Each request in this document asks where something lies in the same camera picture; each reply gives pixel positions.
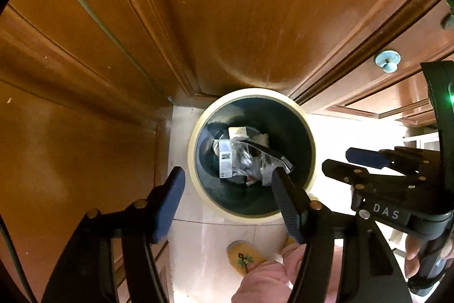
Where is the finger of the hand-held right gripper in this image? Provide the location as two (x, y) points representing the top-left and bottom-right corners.
(322, 159), (440, 198)
(346, 147), (440, 169)

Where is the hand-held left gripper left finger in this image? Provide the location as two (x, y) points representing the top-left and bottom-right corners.
(42, 166), (186, 303)

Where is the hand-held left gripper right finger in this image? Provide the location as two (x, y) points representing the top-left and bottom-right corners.
(270, 166), (414, 303)

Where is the large silver printed box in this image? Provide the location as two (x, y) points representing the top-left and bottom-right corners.
(236, 137), (294, 173)

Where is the round beige-rimmed trash bin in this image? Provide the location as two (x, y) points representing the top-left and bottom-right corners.
(187, 88), (317, 223)

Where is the person's right hand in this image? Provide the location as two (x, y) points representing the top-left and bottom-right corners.
(403, 235), (423, 279)

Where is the yellow embroidered slipper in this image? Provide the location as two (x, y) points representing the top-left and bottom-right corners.
(226, 241), (270, 276)

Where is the wooden cabinet door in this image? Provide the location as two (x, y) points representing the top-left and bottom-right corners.
(291, 0), (454, 126)
(0, 0), (199, 303)
(96, 0), (444, 101)

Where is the person's pink trouser leg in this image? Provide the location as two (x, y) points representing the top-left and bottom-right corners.
(231, 243), (352, 303)

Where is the pale blue cabinet knob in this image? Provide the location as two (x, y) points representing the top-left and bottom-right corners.
(375, 49), (401, 74)

